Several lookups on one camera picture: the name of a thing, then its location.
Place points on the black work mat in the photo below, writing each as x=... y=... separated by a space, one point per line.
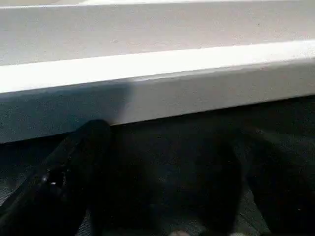
x=160 y=159

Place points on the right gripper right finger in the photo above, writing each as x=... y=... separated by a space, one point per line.
x=288 y=191

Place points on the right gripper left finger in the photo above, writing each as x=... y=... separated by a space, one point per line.
x=56 y=196

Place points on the white plastic stool seat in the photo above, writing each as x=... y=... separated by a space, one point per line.
x=147 y=61

